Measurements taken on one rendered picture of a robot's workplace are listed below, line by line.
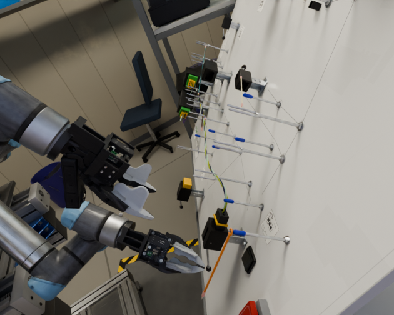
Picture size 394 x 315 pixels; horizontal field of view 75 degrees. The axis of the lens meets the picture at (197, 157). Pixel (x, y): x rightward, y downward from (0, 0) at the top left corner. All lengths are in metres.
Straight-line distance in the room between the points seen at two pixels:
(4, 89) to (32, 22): 3.01
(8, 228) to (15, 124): 0.37
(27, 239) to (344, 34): 0.78
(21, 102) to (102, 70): 3.06
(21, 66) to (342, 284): 3.42
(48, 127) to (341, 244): 0.45
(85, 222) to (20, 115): 0.31
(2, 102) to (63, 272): 0.44
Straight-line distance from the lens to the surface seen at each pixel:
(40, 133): 0.46
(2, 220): 0.78
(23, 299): 0.87
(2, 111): 0.47
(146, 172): 0.54
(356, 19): 0.49
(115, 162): 0.46
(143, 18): 1.38
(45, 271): 0.76
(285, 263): 0.48
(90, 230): 0.67
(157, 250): 0.63
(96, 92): 3.54
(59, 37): 3.46
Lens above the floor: 1.60
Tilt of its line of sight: 33 degrees down
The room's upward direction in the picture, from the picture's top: 23 degrees counter-clockwise
